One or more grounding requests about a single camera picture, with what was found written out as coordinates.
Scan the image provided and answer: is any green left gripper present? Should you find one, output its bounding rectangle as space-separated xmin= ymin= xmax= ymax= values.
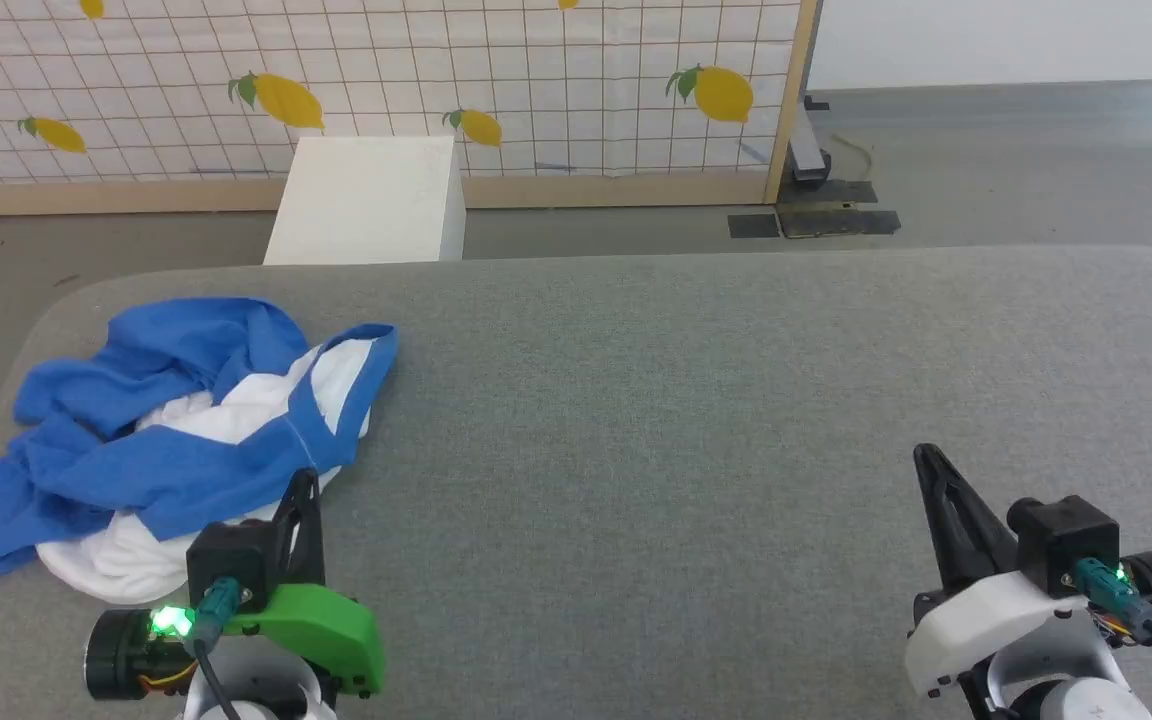
xmin=226 ymin=468 xmax=384 ymax=699

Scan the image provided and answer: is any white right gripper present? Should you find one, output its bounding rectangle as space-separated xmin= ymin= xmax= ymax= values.
xmin=904 ymin=443 xmax=1087 ymax=698

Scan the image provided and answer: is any blue and white t-shirt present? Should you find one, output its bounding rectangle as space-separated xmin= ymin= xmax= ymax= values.
xmin=0 ymin=297 xmax=399 ymax=606

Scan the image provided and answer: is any white box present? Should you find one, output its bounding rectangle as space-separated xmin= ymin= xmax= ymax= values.
xmin=263 ymin=135 xmax=467 ymax=266

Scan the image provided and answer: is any grey metal screen foot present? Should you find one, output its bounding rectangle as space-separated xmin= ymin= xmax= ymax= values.
xmin=789 ymin=95 xmax=833 ymax=188

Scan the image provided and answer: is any lemon print partition screen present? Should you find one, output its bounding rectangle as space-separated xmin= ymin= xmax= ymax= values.
xmin=0 ymin=0 xmax=823 ymax=218

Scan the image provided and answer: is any thin beige floor cable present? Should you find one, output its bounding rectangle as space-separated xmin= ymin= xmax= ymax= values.
xmin=831 ymin=130 xmax=878 ymax=181

